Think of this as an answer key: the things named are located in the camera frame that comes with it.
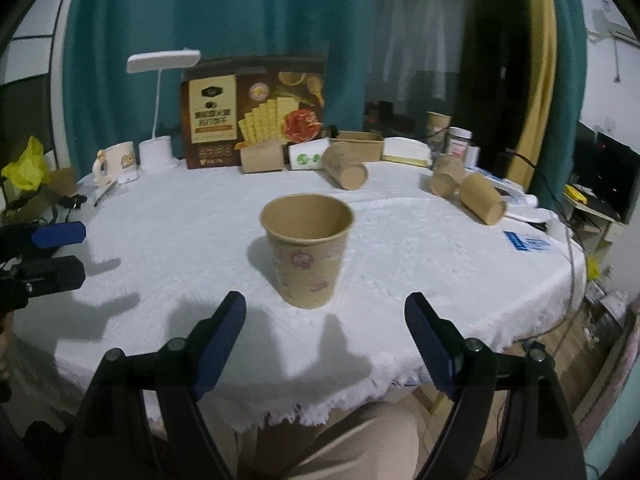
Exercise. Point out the dark pen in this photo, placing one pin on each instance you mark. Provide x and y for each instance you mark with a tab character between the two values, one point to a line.
105	194

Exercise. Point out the blue printed card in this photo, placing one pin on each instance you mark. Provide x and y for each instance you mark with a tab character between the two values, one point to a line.
525	241

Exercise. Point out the yellow curtain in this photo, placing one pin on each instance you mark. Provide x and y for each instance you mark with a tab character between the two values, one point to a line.
540	70

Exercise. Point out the large brown cracker box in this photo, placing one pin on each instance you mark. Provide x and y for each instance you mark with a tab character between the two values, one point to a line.
215	110

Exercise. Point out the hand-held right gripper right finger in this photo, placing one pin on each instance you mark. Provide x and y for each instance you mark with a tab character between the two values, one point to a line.
430	345

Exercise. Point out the open cardboard box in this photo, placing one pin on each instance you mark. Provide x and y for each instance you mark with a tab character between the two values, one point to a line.
57	185

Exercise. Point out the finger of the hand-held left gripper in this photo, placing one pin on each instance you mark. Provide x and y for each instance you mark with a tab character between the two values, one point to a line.
60	234
57	272

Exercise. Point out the teal curtain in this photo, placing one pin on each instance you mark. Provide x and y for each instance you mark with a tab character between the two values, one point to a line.
225	10

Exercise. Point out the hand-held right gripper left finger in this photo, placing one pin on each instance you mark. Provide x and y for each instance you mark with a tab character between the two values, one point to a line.
222	345

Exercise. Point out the brown paper cup pink print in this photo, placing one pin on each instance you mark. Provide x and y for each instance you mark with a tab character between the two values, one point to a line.
305	250

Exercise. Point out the white cartoon mug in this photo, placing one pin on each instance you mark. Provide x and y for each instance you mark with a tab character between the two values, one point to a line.
120	160

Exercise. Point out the white paper cup green print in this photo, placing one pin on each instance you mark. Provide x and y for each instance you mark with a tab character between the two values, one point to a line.
307	156

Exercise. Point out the small brown cardboard box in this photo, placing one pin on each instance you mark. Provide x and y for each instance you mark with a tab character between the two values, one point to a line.
260	156

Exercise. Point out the white air conditioner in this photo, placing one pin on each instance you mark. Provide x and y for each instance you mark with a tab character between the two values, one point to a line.
612	22

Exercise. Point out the white desk lamp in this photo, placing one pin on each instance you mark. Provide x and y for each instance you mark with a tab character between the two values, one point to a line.
156	152

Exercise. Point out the white tissue pack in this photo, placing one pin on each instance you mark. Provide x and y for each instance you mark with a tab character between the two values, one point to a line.
406	151

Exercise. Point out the white paper sheets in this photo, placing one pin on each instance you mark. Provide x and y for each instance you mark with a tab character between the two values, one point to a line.
525	205

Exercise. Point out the white tablecloth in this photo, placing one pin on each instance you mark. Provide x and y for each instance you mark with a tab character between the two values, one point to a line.
175	240

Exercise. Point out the yellow plastic bag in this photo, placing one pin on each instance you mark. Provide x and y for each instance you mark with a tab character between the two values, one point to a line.
25	165

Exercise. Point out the clear jar white lid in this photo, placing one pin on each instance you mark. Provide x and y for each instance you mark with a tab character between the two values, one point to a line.
459	142

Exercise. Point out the brown kraft paper container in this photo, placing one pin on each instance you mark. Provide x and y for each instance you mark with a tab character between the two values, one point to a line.
362	144

